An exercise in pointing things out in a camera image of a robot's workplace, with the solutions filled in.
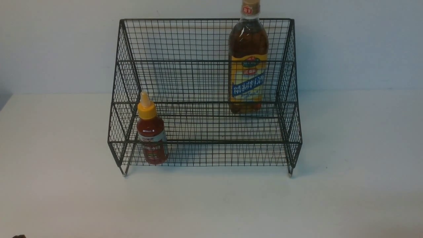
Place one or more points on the red sauce bottle yellow cap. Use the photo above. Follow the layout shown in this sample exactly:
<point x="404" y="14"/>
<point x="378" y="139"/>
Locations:
<point x="151" y="131"/>

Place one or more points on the brown cooking wine bottle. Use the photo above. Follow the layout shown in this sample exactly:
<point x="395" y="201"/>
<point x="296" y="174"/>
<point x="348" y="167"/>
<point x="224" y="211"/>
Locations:
<point x="248" y="47"/>

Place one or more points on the black wire mesh shelf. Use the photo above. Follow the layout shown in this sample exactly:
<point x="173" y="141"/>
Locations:
<point x="183" y="64"/>

